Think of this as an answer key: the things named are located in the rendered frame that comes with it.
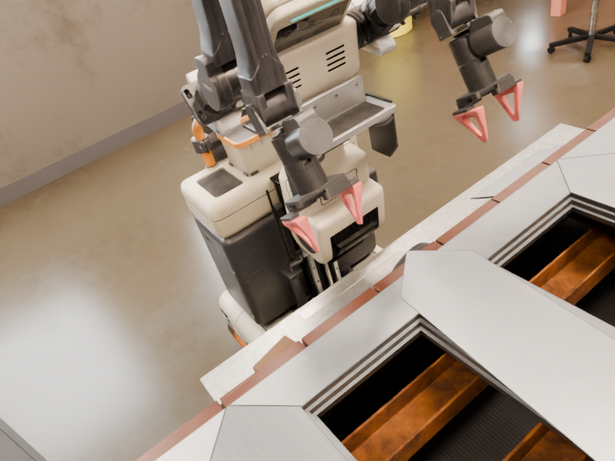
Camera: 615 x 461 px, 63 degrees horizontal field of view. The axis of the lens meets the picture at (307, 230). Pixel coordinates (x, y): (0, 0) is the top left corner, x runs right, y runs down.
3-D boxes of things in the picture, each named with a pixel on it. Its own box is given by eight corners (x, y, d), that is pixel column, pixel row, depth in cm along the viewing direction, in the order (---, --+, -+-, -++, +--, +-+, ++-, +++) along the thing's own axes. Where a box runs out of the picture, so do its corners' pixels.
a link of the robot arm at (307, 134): (285, 86, 86) (242, 108, 83) (313, 67, 76) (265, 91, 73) (317, 149, 89) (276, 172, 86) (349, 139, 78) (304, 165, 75)
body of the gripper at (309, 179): (350, 181, 86) (330, 143, 84) (302, 211, 82) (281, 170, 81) (333, 184, 92) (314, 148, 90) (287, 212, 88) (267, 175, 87)
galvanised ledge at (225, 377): (625, 149, 144) (627, 140, 142) (248, 450, 99) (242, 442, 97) (559, 132, 158) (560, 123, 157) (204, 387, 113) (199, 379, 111)
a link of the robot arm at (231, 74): (227, 66, 98) (203, 77, 97) (237, 40, 89) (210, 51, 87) (252, 106, 99) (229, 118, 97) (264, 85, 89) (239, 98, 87)
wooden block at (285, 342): (290, 348, 112) (284, 334, 109) (309, 360, 108) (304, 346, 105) (258, 380, 107) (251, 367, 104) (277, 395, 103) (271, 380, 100)
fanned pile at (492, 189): (602, 155, 139) (604, 144, 137) (511, 228, 126) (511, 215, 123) (561, 144, 148) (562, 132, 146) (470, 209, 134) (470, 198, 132)
